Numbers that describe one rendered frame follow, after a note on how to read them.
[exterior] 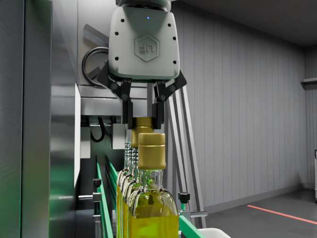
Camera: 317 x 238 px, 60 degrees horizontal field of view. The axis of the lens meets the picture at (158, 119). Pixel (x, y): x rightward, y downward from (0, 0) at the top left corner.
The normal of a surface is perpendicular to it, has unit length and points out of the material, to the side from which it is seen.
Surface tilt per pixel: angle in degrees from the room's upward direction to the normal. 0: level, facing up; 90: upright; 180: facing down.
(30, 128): 90
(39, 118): 90
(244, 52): 90
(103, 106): 90
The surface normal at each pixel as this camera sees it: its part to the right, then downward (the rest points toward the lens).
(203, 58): 0.60, -0.03
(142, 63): 0.24, -0.03
